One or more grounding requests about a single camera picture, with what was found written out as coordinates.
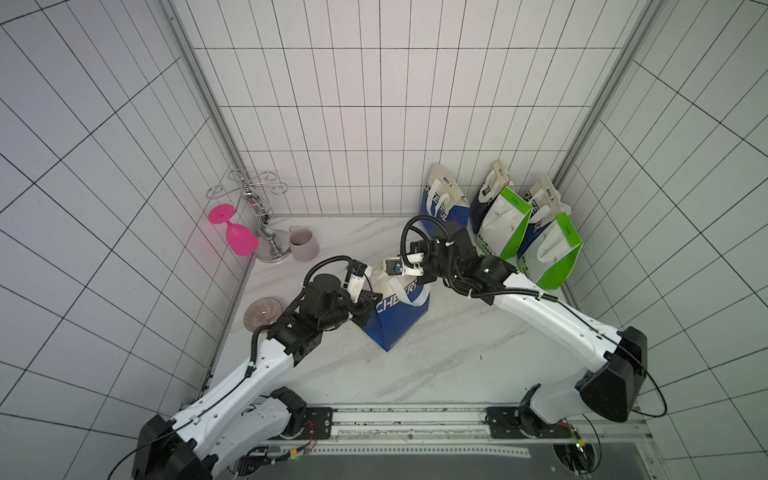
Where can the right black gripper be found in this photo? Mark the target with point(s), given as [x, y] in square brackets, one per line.
[421, 267]

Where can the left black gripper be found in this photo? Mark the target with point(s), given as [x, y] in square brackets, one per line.
[366, 301]

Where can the blue Cheerful bag front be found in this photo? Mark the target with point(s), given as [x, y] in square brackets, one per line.
[403, 303]

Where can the blue cheerful bag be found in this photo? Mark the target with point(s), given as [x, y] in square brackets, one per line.
[443, 199]
[403, 303]

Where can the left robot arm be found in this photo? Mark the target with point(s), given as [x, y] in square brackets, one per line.
[251, 405]

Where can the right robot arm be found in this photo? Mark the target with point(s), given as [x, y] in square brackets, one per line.
[613, 362]

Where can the green white bag left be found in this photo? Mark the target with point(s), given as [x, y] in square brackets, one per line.
[504, 225]

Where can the green white bag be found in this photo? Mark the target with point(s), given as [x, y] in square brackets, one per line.
[548, 256]
[504, 225]

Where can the dark bag behind left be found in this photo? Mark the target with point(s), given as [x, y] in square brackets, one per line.
[496, 180]

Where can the green white bag right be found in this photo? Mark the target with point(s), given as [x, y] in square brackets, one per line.
[548, 256]

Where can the dark blue bag behind right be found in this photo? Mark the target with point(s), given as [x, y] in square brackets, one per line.
[546, 204]

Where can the mauve ceramic mug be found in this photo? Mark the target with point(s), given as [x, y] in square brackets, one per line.
[304, 246]

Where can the round drain cover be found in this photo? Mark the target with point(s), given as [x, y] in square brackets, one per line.
[262, 312]

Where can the chrome glass holder stand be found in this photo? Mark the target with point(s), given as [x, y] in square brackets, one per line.
[274, 244]

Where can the pink plastic wine glass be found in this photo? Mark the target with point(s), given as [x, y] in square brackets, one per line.
[240, 238]

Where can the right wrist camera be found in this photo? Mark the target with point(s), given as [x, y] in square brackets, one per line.
[405, 264]

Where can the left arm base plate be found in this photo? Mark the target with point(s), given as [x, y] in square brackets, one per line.
[316, 423]

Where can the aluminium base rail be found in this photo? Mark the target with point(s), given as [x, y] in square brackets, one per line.
[419, 424]

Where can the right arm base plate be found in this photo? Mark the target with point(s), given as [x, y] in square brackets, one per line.
[508, 422]

